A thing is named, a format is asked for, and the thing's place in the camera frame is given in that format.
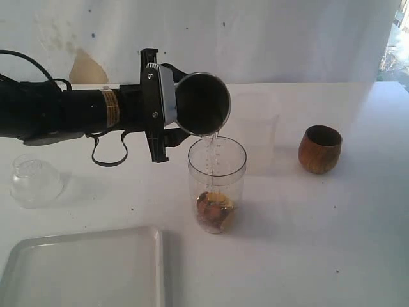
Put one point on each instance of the clear plastic shaker cup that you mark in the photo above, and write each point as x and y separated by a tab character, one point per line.
217	164

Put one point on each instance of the stainless steel cup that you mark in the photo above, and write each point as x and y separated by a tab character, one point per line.
203	103

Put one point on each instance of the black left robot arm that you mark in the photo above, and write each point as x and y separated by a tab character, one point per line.
43	113

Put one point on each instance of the brown wooden cup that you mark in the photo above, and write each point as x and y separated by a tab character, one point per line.
320	149

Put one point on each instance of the coins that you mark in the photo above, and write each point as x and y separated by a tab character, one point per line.
215	212

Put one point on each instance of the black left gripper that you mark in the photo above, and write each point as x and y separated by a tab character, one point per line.
151	105

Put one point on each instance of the translucent white plastic container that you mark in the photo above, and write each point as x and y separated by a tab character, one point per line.
253	123

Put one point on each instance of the white metal tray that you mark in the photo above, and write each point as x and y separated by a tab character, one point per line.
106	268

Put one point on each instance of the clear dome strainer lid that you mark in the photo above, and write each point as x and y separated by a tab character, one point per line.
35	182

